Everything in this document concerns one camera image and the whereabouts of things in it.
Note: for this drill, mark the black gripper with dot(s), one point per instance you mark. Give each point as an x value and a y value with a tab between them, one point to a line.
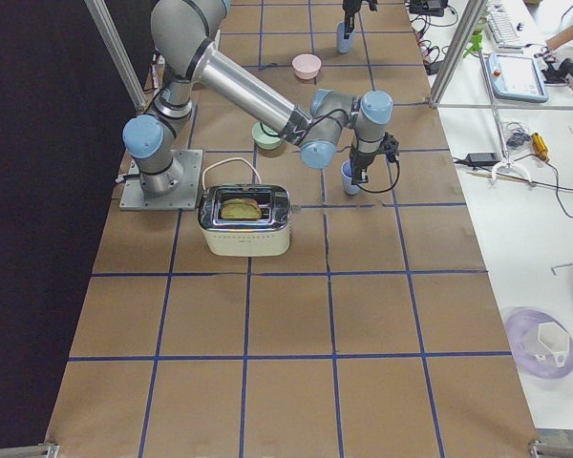
360	161
349	8

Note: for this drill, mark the aluminium frame post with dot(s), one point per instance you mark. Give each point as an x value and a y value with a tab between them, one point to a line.
108	31

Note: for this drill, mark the white keyboard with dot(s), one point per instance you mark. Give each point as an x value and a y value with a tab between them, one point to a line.
502	28

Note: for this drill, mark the white grabber stick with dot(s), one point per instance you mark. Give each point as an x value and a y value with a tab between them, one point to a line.
505	163

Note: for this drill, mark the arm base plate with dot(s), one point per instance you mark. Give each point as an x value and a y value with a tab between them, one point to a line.
179	187

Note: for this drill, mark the blue cup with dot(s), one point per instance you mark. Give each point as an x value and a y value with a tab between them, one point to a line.
345	40
349	188

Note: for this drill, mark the cream toaster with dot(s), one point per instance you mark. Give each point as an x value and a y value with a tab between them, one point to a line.
265	237

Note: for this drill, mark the purple plate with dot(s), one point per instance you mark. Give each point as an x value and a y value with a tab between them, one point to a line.
517	326

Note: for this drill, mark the mint green bowl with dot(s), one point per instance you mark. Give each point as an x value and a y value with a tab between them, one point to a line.
264	137

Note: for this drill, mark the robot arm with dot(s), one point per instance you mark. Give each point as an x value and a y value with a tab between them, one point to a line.
184	34

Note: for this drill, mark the toast slice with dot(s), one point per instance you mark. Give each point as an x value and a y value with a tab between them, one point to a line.
241	208

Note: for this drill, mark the blue teach pendant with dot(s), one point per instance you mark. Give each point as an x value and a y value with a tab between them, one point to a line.
516	77

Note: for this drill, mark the pink bowl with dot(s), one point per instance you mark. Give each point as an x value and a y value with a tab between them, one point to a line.
306	66

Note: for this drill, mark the yellow tool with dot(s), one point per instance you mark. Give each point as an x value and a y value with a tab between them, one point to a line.
540	147

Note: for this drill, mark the white hexagonal cup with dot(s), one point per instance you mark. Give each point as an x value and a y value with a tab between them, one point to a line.
549	340

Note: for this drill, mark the black power adapter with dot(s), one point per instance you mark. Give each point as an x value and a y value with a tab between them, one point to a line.
482	159

